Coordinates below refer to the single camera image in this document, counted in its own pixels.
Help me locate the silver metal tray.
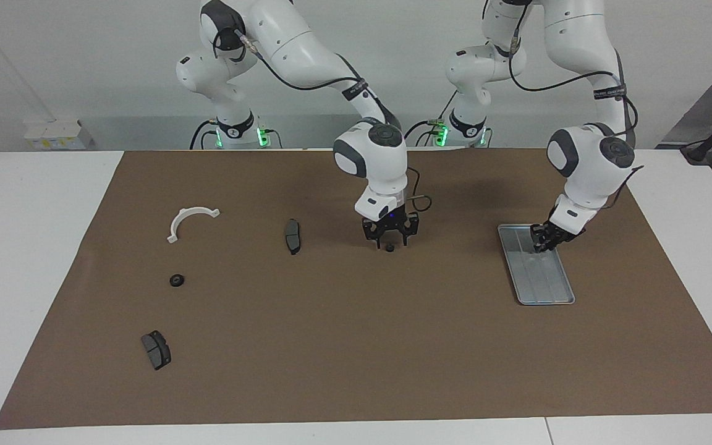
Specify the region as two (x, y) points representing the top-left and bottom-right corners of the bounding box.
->
(497, 224), (576, 306)

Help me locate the long dark brake pad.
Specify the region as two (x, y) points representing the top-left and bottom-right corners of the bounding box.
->
(284, 218), (302, 255)

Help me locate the brown table mat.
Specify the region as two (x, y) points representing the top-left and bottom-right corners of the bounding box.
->
(0, 148), (712, 430)

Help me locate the grooved dark brake pad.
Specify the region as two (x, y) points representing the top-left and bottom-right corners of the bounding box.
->
(140, 330), (172, 371)

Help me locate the black base power cable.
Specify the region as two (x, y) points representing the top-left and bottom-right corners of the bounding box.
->
(190, 119), (217, 150)
(400, 93), (457, 148)

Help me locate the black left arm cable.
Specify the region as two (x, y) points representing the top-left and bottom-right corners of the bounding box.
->
(507, 0), (644, 210)

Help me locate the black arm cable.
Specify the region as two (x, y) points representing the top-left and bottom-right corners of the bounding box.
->
(232, 28), (432, 212)
(507, 0), (644, 210)

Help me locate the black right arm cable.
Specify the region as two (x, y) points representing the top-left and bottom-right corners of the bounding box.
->
(232, 28), (432, 212)

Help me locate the white curved plastic bracket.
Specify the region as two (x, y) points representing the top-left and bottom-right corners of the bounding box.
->
(167, 207), (221, 244)

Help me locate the white wall box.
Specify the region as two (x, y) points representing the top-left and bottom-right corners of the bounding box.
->
(24, 119), (95, 150)

